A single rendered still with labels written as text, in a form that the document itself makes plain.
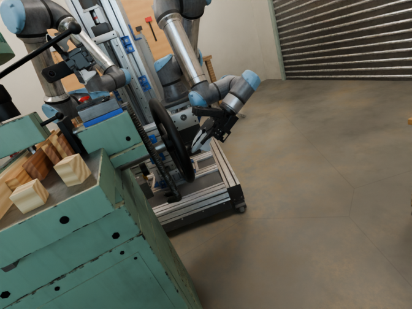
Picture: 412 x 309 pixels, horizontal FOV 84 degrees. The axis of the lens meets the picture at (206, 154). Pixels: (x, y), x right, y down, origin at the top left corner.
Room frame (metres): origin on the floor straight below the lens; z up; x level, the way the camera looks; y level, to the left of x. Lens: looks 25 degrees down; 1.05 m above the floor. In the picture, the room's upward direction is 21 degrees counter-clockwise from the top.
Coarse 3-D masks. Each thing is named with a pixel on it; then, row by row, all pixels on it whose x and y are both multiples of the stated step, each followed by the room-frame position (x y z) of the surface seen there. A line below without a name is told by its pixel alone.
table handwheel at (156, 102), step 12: (156, 108) 0.63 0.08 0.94; (156, 120) 0.79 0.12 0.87; (168, 120) 0.59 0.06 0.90; (168, 132) 0.57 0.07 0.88; (156, 144) 0.67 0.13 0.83; (168, 144) 0.66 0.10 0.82; (180, 144) 0.56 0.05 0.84; (144, 156) 0.65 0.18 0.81; (180, 156) 0.56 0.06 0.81; (120, 168) 0.64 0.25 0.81; (180, 168) 0.72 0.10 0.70; (192, 168) 0.57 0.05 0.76; (192, 180) 0.59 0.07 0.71
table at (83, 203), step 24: (96, 168) 0.44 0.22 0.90; (48, 192) 0.41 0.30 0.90; (72, 192) 0.36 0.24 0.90; (96, 192) 0.35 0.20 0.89; (24, 216) 0.34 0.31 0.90; (48, 216) 0.33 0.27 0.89; (72, 216) 0.34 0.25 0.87; (96, 216) 0.35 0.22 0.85; (0, 240) 0.32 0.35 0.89; (24, 240) 0.32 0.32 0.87; (48, 240) 0.33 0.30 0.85; (0, 264) 0.31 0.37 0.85
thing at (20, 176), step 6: (30, 156) 0.60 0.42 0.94; (24, 162) 0.55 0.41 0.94; (18, 168) 0.51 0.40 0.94; (12, 174) 0.48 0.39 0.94; (18, 174) 0.46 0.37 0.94; (24, 174) 0.48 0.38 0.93; (6, 180) 0.45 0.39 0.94; (12, 180) 0.45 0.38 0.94; (18, 180) 0.45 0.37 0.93; (24, 180) 0.47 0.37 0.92; (30, 180) 0.49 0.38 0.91; (12, 186) 0.44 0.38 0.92; (18, 186) 0.45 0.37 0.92
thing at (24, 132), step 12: (12, 120) 0.59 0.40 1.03; (24, 120) 0.59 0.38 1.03; (36, 120) 0.62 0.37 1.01; (0, 132) 0.58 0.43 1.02; (12, 132) 0.58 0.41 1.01; (24, 132) 0.58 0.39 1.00; (36, 132) 0.59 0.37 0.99; (48, 132) 0.64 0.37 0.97; (0, 144) 0.57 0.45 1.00; (12, 144) 0.58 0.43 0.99; (24, 144) 0.58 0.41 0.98; (0, 156) 0.57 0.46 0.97
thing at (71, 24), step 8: (72, 24) 0.79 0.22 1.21; (64, 32) 0.79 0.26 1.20; (72, 32) 0.79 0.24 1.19; (56, 40) 0.78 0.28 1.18; (40, 48) 0.77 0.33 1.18; (24, 56) 0.76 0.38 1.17; (32, 56) 0.77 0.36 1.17; (16, 64) 0.75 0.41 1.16; (0, 72) 0.74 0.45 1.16; (8, 72) 0.75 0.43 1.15
